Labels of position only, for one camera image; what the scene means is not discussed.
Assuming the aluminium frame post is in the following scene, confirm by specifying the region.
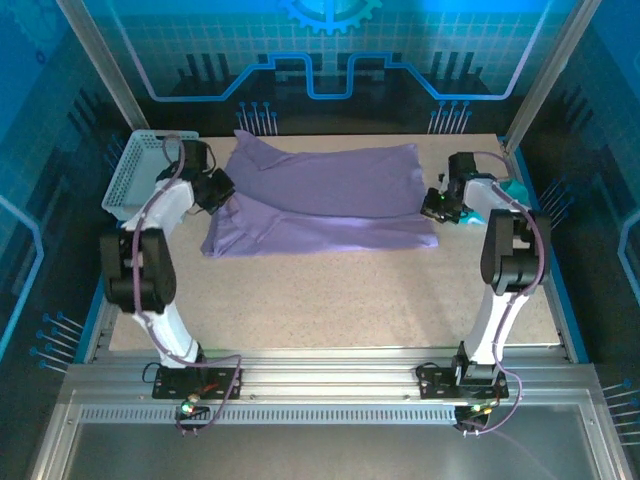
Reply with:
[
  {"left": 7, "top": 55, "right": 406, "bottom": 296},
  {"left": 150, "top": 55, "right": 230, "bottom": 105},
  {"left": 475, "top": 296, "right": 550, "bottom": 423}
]
[
  {"left": 55, "top": 0, "right": 150, "bottom": 133},
  {"left": 503, "top": 0, "right": 604, "bottom": 151}
]

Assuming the aluminium mounting rail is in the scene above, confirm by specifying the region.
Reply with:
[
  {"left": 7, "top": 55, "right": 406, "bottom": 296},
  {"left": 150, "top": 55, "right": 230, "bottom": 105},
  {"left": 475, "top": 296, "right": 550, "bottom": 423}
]
[{"left": 64, "top": 348, "right": 597, "bottom": 399}]

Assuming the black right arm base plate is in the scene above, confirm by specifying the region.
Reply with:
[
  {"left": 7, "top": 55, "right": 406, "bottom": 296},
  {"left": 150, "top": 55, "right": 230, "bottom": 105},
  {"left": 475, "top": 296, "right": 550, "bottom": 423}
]
[{"left": 416, "top": 363, "right": 510, "bottom": 401}]

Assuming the pale blue perforated plastic basket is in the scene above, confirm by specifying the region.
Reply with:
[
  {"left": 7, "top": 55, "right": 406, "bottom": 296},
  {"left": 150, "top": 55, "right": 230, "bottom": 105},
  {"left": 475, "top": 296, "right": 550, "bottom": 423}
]
[{"left": 101, "top": 129, "right": 204, "bottom": 222}]

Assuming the slotted grey cable duct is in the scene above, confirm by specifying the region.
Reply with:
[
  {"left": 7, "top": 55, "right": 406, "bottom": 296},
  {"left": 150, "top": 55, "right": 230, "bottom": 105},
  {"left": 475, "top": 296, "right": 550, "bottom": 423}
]
[{"left": 79, "top": 405, "right": 459, "bottom": 426}]

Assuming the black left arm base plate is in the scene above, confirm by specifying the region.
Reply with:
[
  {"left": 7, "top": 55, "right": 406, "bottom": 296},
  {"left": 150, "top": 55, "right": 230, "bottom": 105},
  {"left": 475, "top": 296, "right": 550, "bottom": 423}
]
[{"left": 152, "top": 366, "right": 244, "bottom": 401}]

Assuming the folded teal t-shirt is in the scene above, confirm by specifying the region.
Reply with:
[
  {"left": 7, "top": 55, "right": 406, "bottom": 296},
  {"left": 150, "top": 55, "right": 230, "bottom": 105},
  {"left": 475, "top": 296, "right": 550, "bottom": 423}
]
[{"left": 458, "top": 179, "right": 531, "bottom": 227}]

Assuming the blue-edged aluminium side rail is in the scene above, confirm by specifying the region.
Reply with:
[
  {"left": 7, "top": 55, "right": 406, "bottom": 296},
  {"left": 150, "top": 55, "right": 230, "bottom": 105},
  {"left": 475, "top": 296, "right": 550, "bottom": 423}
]
[
  {"left": 82, "top": 219, "right": 142, "bottom": 364},
  {"left": 498, "top": 135, "right": 590, "bottom": 364}
]

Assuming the grey metal panel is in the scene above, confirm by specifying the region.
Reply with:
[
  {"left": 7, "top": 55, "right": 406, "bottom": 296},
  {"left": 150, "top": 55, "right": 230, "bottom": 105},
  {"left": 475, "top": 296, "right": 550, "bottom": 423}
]
[{"left": 29, "top": 389, "right": 632, "bottom": 480}]

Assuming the purple t-shirt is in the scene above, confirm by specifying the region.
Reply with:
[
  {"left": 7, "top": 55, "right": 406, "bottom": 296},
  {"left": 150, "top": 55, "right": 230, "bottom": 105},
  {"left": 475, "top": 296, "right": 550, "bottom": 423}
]
[{"left": 200, "top": 129, "right": 440, "bottom": 259}]

